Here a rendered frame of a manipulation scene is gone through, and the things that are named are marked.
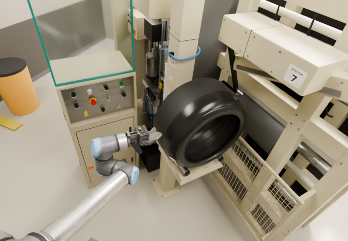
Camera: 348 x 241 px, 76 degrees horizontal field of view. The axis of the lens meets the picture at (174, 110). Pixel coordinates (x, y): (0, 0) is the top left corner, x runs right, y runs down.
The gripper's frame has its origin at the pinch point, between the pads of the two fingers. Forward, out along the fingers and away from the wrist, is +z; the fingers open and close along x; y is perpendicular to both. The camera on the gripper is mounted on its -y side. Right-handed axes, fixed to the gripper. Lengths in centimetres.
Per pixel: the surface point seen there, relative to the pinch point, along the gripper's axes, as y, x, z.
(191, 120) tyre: 16.8, -9.2, 11.2
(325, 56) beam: 62, -32, 52
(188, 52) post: 38, 25, 25
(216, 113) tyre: 20.7, -11.9, 24.3
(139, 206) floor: -123, 22, 9
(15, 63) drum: -68, 224, -80
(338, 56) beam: 63, -34, 59
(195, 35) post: 48, 25, 27
